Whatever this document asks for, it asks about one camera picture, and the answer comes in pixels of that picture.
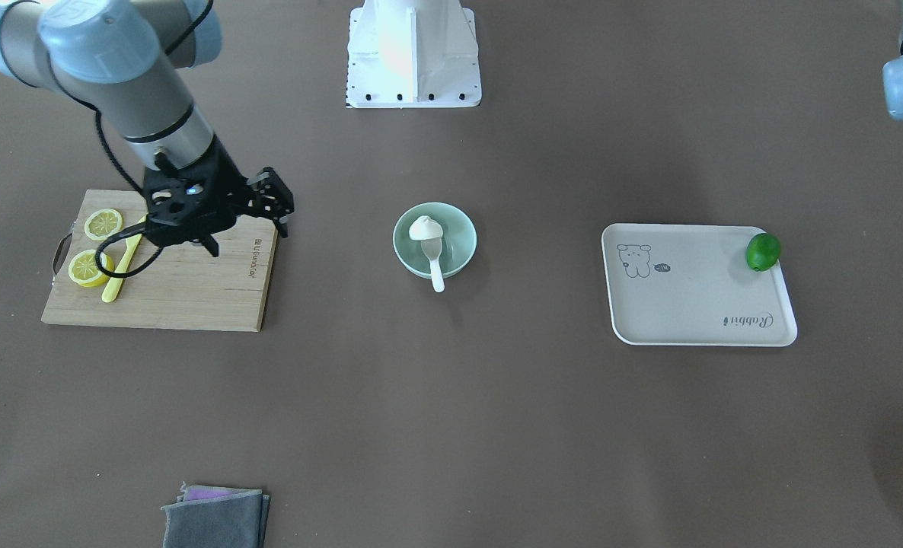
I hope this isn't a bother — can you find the beige rabbit tray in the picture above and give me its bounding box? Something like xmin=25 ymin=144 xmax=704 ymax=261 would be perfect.
xmin=601 ymin=223 xmax=797 ymax=347

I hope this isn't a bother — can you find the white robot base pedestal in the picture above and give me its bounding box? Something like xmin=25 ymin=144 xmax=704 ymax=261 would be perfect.
xmin=345 ymin=1 xmax=483 ymax=109

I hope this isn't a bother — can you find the white ceramic spoon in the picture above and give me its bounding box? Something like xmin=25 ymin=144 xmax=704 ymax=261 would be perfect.
xmin=420 ymin=237 xmax=445 ymax=294

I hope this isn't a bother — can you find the yellow plastic knife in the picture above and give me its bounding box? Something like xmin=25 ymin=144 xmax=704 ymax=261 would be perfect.
xmin=101 ymin=228 xmax=142 ymax=303

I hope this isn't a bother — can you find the lemon half lower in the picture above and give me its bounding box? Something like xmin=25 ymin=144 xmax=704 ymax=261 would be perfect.
xmin=66 ymin=249 xmax=115 ymax=288

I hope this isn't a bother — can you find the light green bowl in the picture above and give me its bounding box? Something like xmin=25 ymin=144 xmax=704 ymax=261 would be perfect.
xmin=392 ymin=202 xmax=478 ymax=279

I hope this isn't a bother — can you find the lemon slice upper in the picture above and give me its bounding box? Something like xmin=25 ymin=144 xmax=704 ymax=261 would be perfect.
xmin=83 ymin=208 xmax=124 ymax=241

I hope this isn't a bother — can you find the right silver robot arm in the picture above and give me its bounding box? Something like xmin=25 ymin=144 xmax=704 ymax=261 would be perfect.
xmin=0 ymin=1 xmax=295 ymax=256

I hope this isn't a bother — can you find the green lime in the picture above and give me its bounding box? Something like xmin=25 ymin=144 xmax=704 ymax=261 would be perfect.
xmin=745 ymin=232 xmax=782 ymax=272

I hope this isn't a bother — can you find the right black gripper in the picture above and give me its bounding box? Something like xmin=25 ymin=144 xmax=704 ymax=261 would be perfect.
xmin=142 ymin=136 xmax=295 ymax=259

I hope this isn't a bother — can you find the grey folded cloth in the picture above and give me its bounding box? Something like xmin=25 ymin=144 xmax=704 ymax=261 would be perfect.
xmin=161 ymin=483 xmax=270 ymax=547

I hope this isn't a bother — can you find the wooden cutting board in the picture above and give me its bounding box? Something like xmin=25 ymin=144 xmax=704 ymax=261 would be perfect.
xmin=42 ymin=216 xmax=279 ymax=332

